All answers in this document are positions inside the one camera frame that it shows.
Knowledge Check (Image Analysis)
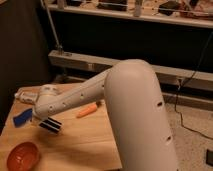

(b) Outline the orange carrot toy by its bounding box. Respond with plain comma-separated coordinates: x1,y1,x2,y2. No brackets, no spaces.
77,103,97,118

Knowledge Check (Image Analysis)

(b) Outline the wooden shelf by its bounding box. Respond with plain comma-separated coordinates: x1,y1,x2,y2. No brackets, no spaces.
44,0,213,29

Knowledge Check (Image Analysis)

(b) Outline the black cable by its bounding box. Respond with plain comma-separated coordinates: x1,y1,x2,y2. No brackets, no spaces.
166,29,213,141

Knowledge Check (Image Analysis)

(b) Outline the wooden beam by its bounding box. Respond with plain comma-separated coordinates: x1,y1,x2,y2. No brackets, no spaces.
48,50,213,91

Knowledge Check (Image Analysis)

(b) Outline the small dark clip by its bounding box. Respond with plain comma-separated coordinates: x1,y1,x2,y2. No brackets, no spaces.
96,101,102,107

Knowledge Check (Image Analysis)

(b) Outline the white tube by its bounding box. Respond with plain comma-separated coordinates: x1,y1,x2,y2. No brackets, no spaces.
14,92,38,104

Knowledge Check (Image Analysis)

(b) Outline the black striped eraser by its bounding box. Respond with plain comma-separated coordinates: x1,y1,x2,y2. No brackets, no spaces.
39,118,62,133

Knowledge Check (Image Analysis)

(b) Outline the metal pole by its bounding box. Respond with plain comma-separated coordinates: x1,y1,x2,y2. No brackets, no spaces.
41,0,63,53

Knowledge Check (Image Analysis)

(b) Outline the orange bowl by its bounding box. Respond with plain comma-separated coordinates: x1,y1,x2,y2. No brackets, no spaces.
6,142,40,171

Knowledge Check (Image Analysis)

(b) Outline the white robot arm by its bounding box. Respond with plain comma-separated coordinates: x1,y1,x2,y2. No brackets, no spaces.
33,59,180,171

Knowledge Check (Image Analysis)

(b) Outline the blue brush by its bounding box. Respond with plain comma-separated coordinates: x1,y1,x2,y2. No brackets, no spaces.
13,108,32,127

